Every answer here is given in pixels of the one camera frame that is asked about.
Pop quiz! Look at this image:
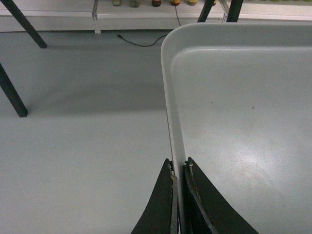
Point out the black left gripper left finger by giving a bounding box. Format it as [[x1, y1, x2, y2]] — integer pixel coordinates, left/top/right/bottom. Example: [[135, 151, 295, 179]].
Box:
[[132, 159, 178, 234]]

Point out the black floor cable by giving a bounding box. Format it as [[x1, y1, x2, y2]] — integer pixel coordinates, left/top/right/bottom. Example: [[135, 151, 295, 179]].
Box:
[[117, 5, 181, 47]]

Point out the grey rectangular serving tray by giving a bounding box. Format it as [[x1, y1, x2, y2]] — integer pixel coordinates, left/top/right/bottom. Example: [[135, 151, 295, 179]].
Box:
[[161, 23, 312, 234]]

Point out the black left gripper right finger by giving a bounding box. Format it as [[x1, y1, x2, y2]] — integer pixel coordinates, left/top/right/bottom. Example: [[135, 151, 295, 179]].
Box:
[[184, 157, 258, 234]]

